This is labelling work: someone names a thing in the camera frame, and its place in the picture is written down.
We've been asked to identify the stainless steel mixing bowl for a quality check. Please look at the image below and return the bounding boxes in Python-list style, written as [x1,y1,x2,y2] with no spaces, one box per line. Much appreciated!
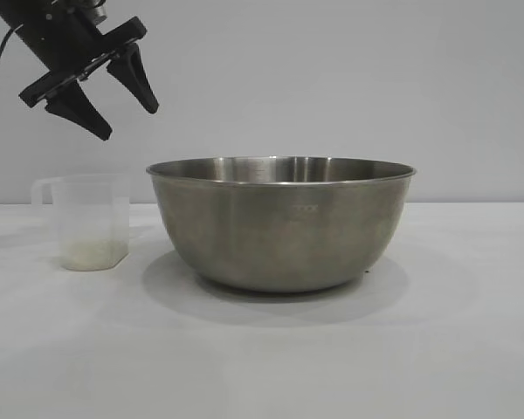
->
[146,155,419,292]

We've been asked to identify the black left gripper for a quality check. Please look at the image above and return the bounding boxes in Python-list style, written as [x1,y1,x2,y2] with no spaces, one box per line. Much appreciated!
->
[0,0,160,141]

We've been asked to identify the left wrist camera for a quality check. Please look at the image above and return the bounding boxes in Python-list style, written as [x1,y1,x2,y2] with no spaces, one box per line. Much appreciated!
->
[85,0,111,24]

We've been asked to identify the clear plastic measuring cup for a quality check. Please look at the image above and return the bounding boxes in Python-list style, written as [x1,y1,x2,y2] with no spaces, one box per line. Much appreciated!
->
[30,173,131,271]

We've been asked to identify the white rice grains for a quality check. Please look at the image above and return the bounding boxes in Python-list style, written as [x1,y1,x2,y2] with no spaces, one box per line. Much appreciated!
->
[63,239,129,270]

